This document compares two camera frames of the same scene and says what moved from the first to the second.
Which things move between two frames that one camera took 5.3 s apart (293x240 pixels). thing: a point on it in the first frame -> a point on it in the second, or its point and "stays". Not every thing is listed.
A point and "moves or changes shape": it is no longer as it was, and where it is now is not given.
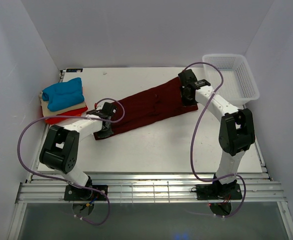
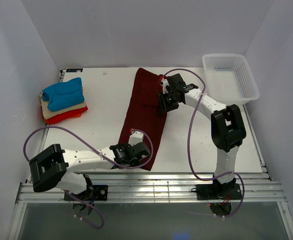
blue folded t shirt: (61, 95) stays
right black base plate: (214, 192) stays
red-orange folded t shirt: (77, 112) stays
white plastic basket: (239, 86) stays
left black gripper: (101, 135) -> (136, 163)
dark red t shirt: (158, 103) moves or changes shape
